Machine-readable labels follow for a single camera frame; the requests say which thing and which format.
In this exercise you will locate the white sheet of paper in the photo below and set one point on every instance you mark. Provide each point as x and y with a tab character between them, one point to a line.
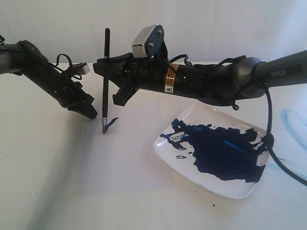
123	160

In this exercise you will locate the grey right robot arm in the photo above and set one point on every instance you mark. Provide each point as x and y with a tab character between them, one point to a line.
214	84

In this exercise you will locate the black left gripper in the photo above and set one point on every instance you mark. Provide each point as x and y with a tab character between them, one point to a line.
57	81

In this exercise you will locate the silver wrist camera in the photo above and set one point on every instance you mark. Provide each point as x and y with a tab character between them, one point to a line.
148	42
80	68

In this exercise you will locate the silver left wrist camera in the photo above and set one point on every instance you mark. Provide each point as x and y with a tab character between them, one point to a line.
80	68

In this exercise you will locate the black paintbrush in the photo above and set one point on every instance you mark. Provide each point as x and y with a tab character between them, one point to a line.
105	84

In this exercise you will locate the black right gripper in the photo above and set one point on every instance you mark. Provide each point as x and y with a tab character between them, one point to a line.
176	76

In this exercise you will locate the white square paint plate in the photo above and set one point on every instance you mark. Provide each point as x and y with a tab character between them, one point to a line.
214	150

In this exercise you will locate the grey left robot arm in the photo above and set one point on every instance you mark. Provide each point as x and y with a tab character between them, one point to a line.
14	59

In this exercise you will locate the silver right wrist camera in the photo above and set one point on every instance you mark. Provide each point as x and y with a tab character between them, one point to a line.
148	42

